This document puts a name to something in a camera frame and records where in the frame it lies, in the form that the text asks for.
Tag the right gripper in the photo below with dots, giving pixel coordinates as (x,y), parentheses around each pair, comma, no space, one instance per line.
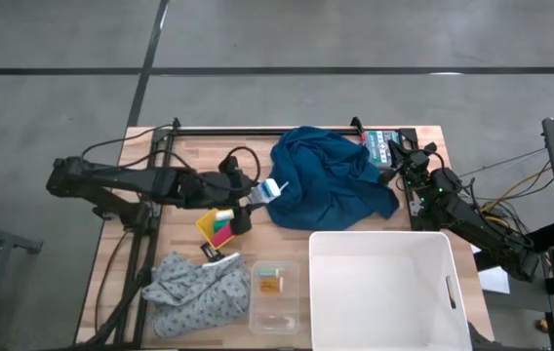
(413,163)

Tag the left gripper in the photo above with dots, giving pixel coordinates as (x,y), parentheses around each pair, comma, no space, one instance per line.
(235,187)

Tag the white pill bottle blue label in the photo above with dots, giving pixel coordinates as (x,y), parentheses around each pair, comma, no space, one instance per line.
(269,190)

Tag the red bandage roll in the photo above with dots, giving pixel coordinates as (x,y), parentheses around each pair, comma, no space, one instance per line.
(221,236)

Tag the blue cloth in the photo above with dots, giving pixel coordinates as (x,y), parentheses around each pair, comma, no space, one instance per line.
(326,180)

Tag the grey patterned cloth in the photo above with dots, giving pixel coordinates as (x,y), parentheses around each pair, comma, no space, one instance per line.
(194,297)

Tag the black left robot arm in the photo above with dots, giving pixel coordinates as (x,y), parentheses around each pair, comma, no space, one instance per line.
(126,178)

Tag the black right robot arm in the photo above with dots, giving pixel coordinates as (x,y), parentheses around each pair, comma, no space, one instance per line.
(472,219)

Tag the small orange medicine bottle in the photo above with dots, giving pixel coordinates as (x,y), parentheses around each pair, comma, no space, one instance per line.
(270,285)

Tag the green first aid kit box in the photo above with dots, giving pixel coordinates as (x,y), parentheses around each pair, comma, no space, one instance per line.
(377,148)

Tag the white gauze roll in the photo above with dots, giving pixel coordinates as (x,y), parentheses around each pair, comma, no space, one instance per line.
(224,215)

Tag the teal bandage roll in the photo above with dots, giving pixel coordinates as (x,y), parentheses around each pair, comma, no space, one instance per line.
(220,225)

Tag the yellow plastic basket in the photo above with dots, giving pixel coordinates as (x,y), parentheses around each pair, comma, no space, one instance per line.
(205,225)

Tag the small black tag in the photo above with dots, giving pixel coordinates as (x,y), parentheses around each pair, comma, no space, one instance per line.
(207,251)

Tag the clear plastic container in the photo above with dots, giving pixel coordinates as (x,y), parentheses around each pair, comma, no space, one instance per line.
(274,317)

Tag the white perforated plastic basket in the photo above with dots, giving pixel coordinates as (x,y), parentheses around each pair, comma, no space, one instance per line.
(379,302)

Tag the white paper sheet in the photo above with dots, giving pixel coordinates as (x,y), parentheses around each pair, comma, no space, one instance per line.
(496,280)

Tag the black aluminium table frame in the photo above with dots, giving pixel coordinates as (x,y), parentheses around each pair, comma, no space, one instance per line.
(257,131)

